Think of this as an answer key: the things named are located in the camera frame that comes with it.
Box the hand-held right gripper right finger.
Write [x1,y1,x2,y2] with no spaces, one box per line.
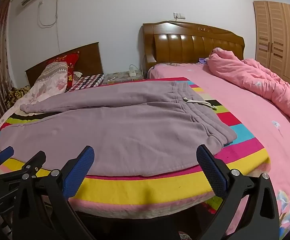
[196,144,280,240]

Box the white floral bed sheet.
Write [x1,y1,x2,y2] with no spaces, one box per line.
[0,80,69,142]

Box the pink floral pillow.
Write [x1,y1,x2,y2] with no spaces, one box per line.
[147,62,290,240]

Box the plaid cloth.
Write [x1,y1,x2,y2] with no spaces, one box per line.
[66,74,105,92]

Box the brown yellow blanket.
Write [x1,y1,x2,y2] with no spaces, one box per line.
[5,86,31,108]

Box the dark wooden headboard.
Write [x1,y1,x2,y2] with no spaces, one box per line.
[25,42,104,87]

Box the rainbow striped blanket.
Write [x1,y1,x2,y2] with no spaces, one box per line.
[0,77,271,219]

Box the glossy wooden headboard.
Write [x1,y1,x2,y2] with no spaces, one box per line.
[142,21,245,72]

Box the red embroidered pillow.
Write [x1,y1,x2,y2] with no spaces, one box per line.
[45,51,80,88]

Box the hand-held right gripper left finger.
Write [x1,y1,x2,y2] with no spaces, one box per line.
[11,145,95,240]

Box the air conditioner cable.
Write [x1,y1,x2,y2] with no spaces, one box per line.
[37,1,61,52]

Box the pink quilt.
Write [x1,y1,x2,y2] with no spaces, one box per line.
[207,47,290,133]

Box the light wooden wardrobe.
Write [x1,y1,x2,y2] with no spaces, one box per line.
[253,1,290,98]

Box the floral covered nightstand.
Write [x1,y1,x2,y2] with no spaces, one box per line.
[102,71,145,85]

